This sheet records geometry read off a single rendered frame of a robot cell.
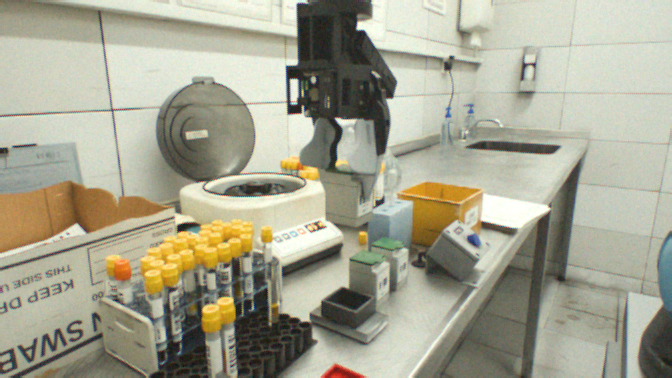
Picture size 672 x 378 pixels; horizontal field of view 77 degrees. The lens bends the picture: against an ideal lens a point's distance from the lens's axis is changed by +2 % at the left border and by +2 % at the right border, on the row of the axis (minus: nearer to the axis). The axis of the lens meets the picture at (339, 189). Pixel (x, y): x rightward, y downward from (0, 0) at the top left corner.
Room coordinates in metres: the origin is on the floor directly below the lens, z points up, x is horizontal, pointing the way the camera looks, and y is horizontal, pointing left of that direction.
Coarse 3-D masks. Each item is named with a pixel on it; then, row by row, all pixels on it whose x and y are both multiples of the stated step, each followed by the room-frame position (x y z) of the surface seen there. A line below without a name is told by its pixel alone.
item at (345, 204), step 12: (324, 180) 0.50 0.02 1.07; (336, 180) 0.49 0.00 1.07; (348, 180) 0.48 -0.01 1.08; (360, 180) 0.48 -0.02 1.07; (324, 192) 0.50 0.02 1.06; (336, 192) 0.49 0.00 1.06; (348, 192) 0.48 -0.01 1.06; (360, 192) 0.48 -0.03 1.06; (372, 192) 0.50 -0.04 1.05; (336, 204) 0.49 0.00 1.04; (348, 204) 0.48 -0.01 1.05; (360, 204) 0.48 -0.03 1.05; (372, 204) 0.50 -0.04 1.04; (336, 216) 0.49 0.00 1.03; (348, 216) 0.48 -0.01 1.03; (360, 216) 0.48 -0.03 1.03; (372, 216) 0.50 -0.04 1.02
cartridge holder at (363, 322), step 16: (320, 304) 0.53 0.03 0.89; (336, 304) 0.49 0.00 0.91; (352, 304) 0.52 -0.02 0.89; (368, 304) 0.49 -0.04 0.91; (320, 320) 0.50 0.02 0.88; (336, 320) 0.48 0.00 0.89; (352, 320) 0.47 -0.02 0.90; (368, 320) 0.49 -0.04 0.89; (384, 320) 0.49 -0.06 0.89; (352, 336) 0.47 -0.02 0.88; (368, 336) 0.46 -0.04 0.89
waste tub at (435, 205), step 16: (400, 192) 0.82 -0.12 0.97; (416, 192) 0.88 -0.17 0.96; (432, 192) 0.91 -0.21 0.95; (448, 192) 0.88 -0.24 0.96; (464, 192) 0.86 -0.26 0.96; (480, 192) 0.82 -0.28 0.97; (416, 208) 0.79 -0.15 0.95; (432, 208) 0.77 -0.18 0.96; (448, 208) 0.75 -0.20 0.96; (464, 208) 0.76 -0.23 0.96; (480, 208) 0.83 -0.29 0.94; (416, 224) 0.79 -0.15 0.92; (432, 224) 0.77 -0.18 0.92; (448, 224) 0.75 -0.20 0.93; (464, 224) 0.76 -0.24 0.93; (480, 224) 0.84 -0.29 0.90; (416, 240) 0.79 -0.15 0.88; (432, 240) 0.77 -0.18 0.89
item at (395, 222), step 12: (384, 204) 0.73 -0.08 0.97; (396, 204) 0.73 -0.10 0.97; (408, 204) 0.73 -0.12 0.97; (384, 216) 0.67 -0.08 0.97; (396, 216) 0.68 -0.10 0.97; (408, 216) 0.73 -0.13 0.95; (372, 228) 0.68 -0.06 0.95; (384, 228) 0.67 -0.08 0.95; (396, 228) 0.69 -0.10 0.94; (408, 228) 0.73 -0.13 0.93; (372, 240) 0.68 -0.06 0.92; (408, 240) 0.73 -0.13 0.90; (408, 252) 0.72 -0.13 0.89
